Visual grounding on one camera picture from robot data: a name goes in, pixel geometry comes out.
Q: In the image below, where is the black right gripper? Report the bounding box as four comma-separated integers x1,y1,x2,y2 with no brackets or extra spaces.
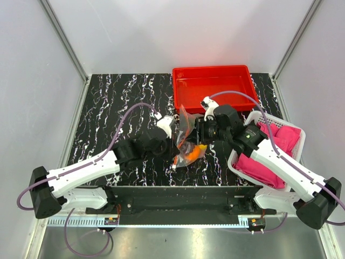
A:
185,115,231,146

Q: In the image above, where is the orange fake fruit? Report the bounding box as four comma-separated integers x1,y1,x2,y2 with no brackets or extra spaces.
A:
185,145,208,161

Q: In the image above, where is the clear zip bag orange seal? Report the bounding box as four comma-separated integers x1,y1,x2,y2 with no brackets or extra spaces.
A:
172,105,205,169

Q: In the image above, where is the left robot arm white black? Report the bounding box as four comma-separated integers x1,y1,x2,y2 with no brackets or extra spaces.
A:
29,127,178,219

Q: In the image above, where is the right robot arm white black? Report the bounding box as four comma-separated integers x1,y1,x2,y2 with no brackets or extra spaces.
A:
194,99,341,230

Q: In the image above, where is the white perforated plastic basket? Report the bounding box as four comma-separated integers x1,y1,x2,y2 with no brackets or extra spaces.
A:
227,111,311,196

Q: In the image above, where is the red plastic tray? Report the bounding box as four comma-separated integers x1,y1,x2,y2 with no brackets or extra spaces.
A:
172,65,258,114

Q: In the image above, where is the pink cloth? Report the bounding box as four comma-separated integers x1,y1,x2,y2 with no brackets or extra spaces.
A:
233,121,302,189

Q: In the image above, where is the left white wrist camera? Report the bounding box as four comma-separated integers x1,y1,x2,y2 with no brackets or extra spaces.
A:
156,115,176,138

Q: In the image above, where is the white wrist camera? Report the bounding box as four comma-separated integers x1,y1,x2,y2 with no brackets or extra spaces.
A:
201,96,219,121
156,115,176,138

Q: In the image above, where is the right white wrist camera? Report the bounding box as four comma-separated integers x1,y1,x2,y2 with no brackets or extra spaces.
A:
201,96,219,121

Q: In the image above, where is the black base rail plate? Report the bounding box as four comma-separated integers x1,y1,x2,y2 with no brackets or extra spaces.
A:
86,186,276,215

